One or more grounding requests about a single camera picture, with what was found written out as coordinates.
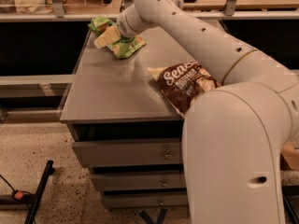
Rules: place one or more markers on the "metal shelf rail frame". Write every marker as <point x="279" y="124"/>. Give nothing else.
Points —
<point x="33" y="10"/>

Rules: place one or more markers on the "grey drawer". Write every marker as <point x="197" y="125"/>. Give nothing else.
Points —
<point x="154" y="199"/>
<point x="139" y="181"/>
<point x="128" y="152"/>

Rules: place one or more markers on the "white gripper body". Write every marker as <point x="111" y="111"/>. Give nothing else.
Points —
<point x="125" y="24"/>

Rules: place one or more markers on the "grey drawer cabinet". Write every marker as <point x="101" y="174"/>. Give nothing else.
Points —
<point x="112" y="99"/>

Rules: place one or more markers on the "middle grey drawer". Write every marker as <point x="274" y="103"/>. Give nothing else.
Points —
<point x="139" y="181"/>

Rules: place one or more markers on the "top grey drawer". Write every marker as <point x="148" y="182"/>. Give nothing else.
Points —
<point x="128" y="152"/>

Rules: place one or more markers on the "brown chip bag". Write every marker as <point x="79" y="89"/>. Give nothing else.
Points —
<point x="183" y="83"/>

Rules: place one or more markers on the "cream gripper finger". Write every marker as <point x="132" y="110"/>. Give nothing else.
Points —
<point x="108" y="35"/>

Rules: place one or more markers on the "orange clamp with cable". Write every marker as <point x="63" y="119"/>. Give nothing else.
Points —
<point x="16" y="196"/>

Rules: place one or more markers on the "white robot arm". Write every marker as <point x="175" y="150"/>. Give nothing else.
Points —
<point x="232" y="136"/>

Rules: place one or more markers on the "green rice chip bag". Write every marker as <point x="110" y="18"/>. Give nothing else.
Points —
<point x="124" y="47"/>

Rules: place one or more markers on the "bottom grey drawer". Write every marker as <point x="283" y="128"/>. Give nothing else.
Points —
<point x="154" y="199"/>

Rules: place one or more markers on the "black metal stand leg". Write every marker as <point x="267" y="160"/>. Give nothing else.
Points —
<point x="48" y="171"/>

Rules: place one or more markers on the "cardboard box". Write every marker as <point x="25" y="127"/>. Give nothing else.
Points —
<point x="289" y="157"/>

